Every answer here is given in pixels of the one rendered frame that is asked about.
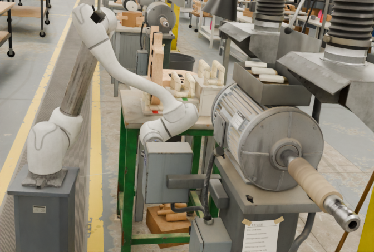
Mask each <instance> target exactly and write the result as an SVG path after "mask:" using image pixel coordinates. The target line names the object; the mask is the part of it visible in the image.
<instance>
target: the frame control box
mask: <svg viewBox="0 0 374 252"><path fill-rule="evenodd" d="M192 165H193V151H192V149H191V147H190V145H189V143H188V142H146V143H145V152H144V169H143V179H142V194H143V197H144V203H145V204H170V207H171V210H172V211H173V212H175V213H184V212H188V211H202V212H203V214H204V216H205V211H204V207H202V206H190V207H184V208H175V203H188V202H189V192H190V189H168V188H167V186H166V176H167V175H186V174H191V171H192Z"/></svg>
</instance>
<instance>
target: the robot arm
mask: <svg viewBox="0 0 374 252"><path fill-rule="evenodd" d="M101 10H102V11H103V12H104V13H105V14H106V16H105V19H104V20H103V21H102V22H101V23H98V24H96V23H95V22H94V21H93V20H92V19H91V18H90V16H91V15H92V14H93V12H94V11H93V9H92V7H91V6H89V5H88V4H84V3H82V4H80V5H79V6H77V7H75V8H74V9H73V10H72V13H71V14H72V20H73V24H74V26H75V29H76V31H77V32H78V34H79V36H80V37H81V39H82V43H81V46H80V49H79V52H78V55H77V58H76V61H75V64H74V67H73V70H72V73H71V76H70V79H69V82H68V85H67V87H66V90H65V94H64V96H63V99H62V102H61V105H60V107H58V108H56V109H54V111H53V113H52V115H51V117H50V119H49V121H48V122H47V121H45V122H39V123H37V124H36V125H34V126H33V127H32V129H31V131H30V133H29V135H28V139H27V161H28V175H27V176H26V178H25V179H24V180H23V181H22V182H21V185H22V186H36V189H37V190H41V189H42V188H43V187H54V188H61V187H62V182H63V179H64V177H65V175H66V174H67V173H68V169H67V168H62V161H63V158H64V156H65V153H66V151H67V150H69V149H70V148H71V147H72V146H73V145H74V144H75V142H76V141H77V140H78V138H79V137H80V134H81V126H82V121H83V118H82V116H81V114H80V111H81V108H82V105H83V102H84V100H85V97H86V94H87V91H88V88H89V85H90V83H91V80H92V77H93V74H94V71H95V68H96V65H97V63H98V61H99V62H100V63H101V65H102V66H103V68H104V69H105V70H106V71H107V72H108V73H109V74H110V75H111V76H112V77H113V78H115V79H117V80H118V81H120V82H122V83H124V84H126V85H129V86H131V87H134V88H137V89H138V90H141V91H144V92H146V93H149V94H151V95H153V96H155V97H157V98H158V99H159V100H160V101H161V102H162V104H163V107H164V109H163V117H162V118H160V119H158V120H155V121H148V122H146V123H144V124H143V125H142V126H141V129H140V140H141V142H142V144H143V146H144V148H145V143H146V142H153V141H156V142H165V141H166V140H168V139H169V138H171V137H173V136H175V135H178V134H180V133H182V132H184V131H186V130H187V129H189V128H190V127H192V126H193V125H194V124H195V123H196V122H197V120H198V118H199V113H198V111H197V108H196V106H195V105H193V104H192V103H186V104H183V103H182V102H179V101H177V100H176V99H175V98H174V97H173V96H172V94H171V93H170V92H169V91H168V90H166V89H165V88H163V87H162V86H160V85H158V84H156V83H154V82H151V81H149V80H147V79H145V78H143V77H141V76H139V75H136V74H134V73H132V72H130V71H128V70H127V69H125V68H123V67H122V66H121V65H120V64H119V62H118V61H117V59H116V56H115V54H114V51H113V49H112V45H111V42H110V39H111V37H112V35H113V34H114V31H115V29H116V27H117V18H116V16H115V14H114V12H113V11H112V10H110V9H108V8H106V7H101Z"/></svg>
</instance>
